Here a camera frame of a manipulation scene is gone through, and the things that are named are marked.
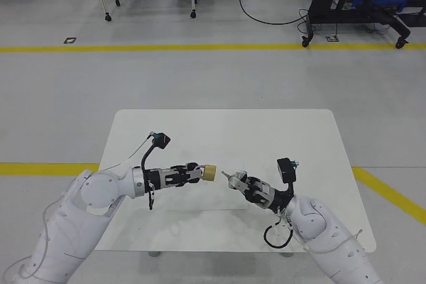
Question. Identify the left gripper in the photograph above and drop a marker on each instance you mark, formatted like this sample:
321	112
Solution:
155	179

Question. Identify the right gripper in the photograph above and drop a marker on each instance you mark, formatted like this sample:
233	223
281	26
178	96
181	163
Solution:
266	197

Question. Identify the silver key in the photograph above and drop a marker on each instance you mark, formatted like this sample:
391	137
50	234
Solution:
226	174

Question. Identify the brass padlock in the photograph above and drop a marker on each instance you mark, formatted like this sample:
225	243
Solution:
209	173

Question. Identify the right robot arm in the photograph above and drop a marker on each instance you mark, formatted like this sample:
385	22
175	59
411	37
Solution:
326	234

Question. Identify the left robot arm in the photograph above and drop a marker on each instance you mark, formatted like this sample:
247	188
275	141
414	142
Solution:
74	220

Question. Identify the grey table foot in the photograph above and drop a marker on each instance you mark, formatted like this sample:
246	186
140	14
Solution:
154	254
287	254

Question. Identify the wheeled stand leg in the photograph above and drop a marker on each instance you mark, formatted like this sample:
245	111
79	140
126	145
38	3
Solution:
193	14
108	16

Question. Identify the floor socket plate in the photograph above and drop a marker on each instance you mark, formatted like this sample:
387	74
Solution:
332	38
70	40

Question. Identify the black wheeled cart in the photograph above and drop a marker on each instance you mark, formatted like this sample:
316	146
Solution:
362	16

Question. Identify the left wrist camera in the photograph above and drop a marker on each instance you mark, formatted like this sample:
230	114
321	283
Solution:
160	140

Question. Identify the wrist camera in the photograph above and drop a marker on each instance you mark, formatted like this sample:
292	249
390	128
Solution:
286	170
160	140

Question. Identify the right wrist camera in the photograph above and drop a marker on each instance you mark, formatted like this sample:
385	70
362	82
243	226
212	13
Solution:
286	170

